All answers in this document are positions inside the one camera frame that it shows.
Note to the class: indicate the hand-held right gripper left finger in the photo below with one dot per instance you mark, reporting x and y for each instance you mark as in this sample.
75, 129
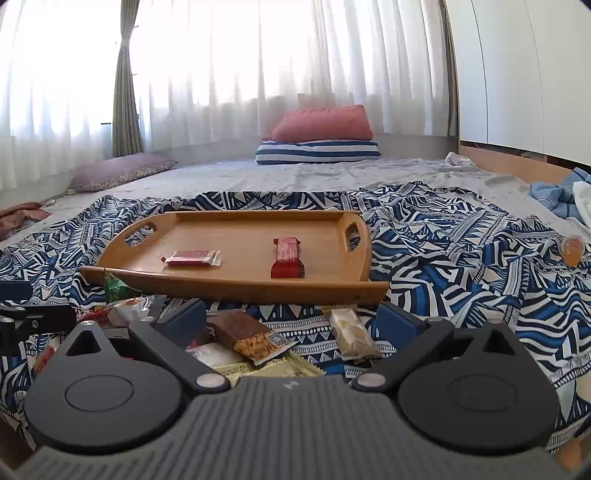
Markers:
184, 319

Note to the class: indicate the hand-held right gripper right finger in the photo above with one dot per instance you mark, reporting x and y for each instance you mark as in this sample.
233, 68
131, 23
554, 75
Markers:
397, 321

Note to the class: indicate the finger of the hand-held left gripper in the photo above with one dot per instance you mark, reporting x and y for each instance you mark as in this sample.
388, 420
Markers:
14, 291
46, 317

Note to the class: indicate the red nut snack packet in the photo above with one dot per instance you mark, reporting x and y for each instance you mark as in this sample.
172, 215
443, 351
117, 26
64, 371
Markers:
44, 357

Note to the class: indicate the cream biscuit packet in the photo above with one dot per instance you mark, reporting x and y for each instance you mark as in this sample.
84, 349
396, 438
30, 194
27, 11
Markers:
353, 334

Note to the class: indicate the long red white snack packet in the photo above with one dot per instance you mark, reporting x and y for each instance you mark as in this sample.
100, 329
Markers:
131, 309

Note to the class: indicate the brown nut bar packet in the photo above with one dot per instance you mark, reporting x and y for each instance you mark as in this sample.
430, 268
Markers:
240, 330

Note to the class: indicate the green snack packet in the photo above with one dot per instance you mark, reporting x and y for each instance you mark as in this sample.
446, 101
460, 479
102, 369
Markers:
117, 288

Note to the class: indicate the gold snack packet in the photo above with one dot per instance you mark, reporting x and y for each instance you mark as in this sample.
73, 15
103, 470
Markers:
277, 369

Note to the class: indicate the flat red snack packet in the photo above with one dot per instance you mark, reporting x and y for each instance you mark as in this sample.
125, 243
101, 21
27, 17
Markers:
191, 257

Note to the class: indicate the pink cloth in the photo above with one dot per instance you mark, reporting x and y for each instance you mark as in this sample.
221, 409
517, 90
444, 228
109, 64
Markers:
23, 214

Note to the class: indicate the blue white patterned blanket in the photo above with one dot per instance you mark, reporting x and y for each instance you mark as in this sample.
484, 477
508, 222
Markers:
461, 258

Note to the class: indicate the red chocolate bar packet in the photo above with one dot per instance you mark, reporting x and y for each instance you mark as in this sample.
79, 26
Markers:
287, 258

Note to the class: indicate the grey bed sheet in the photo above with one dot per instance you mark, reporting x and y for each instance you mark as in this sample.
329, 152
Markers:
323, 177

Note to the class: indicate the purple pillow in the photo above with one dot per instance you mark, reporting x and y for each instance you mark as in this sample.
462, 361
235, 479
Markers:
120, 168

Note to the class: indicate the crumpled white tissue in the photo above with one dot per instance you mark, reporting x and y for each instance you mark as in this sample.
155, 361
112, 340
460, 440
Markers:
457, 159

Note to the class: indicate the blue white striped pillow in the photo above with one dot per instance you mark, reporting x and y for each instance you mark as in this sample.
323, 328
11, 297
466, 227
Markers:
318, 152

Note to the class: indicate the orange jelly cup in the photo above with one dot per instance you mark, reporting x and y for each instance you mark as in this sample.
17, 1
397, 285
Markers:
572, 251

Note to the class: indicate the light blue cloth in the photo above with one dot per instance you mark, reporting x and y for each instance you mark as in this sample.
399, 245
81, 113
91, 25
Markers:
549, 194

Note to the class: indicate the pink pillow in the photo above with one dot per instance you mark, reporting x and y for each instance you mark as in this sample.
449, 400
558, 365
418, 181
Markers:
323, 122

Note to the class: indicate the grey green drape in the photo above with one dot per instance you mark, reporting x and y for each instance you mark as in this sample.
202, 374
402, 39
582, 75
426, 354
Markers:
125, 92
452, 92

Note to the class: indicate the white sheer curtain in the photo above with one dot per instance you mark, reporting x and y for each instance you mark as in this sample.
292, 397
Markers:
231, 55

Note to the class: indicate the white wardrobe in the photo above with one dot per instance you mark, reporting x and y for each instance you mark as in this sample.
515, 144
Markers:
531, 69

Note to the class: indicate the wooden bed frame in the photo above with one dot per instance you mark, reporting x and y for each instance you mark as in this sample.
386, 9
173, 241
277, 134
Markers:
508, 164

